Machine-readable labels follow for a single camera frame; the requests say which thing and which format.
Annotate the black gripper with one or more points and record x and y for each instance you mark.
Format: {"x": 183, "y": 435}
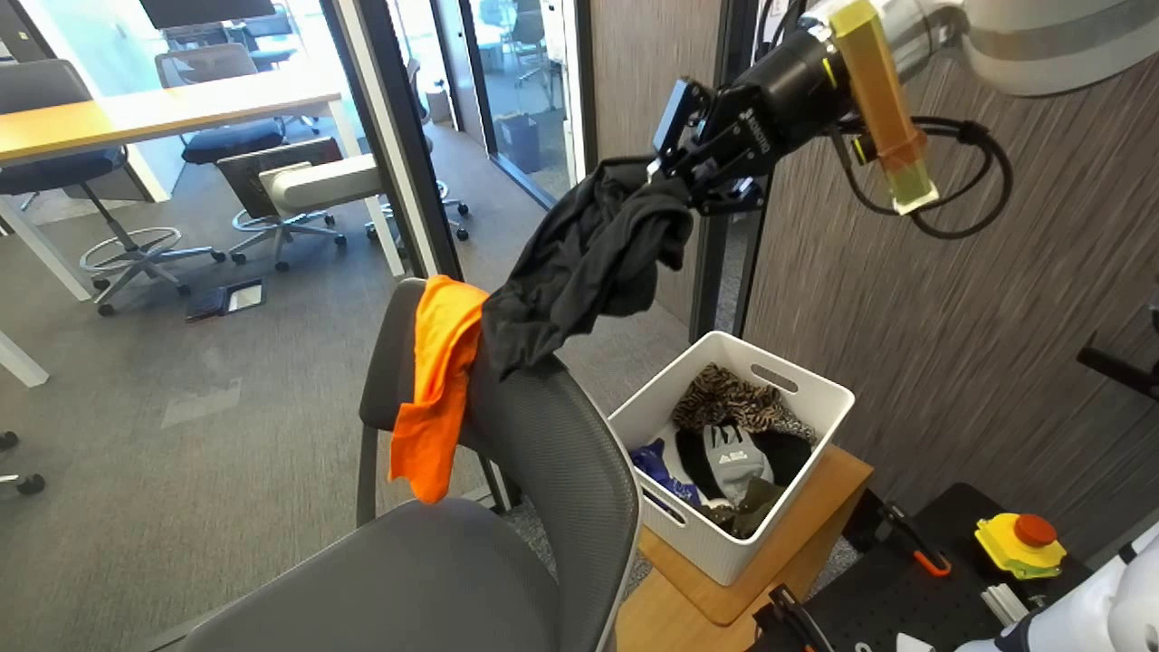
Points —
{"x": 719, "y": 128}

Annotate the dark grey shirt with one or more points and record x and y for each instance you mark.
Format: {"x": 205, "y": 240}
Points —
{"x": 581, "y": 265}

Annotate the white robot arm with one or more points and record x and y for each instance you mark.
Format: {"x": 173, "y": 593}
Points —
{"x": 1062, "y": 40}

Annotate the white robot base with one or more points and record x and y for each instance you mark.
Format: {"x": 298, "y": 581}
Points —
{"x": 1108, "y": 602}

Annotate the orange shirt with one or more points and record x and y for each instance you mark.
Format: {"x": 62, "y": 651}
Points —
{"x": 438, "y": 376}

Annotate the white plastic box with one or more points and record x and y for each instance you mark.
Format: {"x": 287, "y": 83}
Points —
{"x": 711, "y": 547}

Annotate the floor power box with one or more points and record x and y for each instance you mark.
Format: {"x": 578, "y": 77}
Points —
{"x": 230, "y": 300}

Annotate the wood grain door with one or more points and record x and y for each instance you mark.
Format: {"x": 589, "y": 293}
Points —
{"x": 639, "y": 73}

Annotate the blue bandana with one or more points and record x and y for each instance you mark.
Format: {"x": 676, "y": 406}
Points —
{"x": 656, "y": 464}

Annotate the black cloth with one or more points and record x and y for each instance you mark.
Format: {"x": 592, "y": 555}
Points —
{"x": 785, "y": 458}

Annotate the grey plastic chair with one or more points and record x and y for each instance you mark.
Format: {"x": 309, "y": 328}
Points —
{"x": 544, "y": 458}

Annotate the olive polka dot cloth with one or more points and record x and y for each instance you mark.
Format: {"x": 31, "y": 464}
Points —
{"x": 750, "y": 508}

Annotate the beige seat office chair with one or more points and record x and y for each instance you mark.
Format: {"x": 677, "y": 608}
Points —
{"x": 313, "y": 184}

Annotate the light wooden stool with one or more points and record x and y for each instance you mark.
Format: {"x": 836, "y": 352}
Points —
{"x": 808, "y": 529}

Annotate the blue seat office chair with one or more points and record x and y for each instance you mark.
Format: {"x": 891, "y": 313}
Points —
{"x": 230, "y": 140}

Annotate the black clamp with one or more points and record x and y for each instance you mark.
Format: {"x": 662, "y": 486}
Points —
{"x": 789, "y": 619}

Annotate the black monitor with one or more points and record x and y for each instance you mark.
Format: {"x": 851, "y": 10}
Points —
{"x": 205, "y": 10}

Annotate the yellow emergency stop button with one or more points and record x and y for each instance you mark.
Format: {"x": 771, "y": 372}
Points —
{"x": 1020, "y": 547}

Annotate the wooden office desk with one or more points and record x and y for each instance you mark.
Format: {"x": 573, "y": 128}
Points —
{"x": 144, "y": 113}

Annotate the blue swivel office chair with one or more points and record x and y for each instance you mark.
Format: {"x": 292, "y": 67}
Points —
{"x": 48, "y": 168}

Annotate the black chair caster base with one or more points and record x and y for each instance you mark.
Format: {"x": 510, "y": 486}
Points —
{"x": 21, "y": 479}

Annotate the black door frame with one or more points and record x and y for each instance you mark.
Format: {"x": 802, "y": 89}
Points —
{"x": 719, "y": 278}

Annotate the yellow translucent camera mount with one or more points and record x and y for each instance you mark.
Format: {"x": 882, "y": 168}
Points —
{"x": 882, "y": 97}

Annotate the glass partition post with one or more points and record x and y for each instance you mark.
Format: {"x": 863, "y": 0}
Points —
{"x": 399, "y": 148}

